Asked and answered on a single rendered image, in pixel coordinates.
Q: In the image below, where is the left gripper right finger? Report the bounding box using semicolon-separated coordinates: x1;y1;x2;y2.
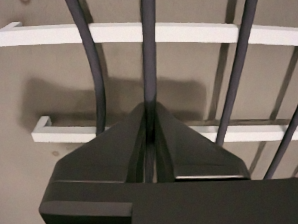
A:
155;102;252;183

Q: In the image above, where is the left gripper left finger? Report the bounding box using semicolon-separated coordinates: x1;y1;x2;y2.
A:
48;102;146;184

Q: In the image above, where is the dark grey cable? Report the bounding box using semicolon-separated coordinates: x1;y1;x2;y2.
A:
263;105;298;179
65;0;106;137
215;0;258;147
141;0;156;183

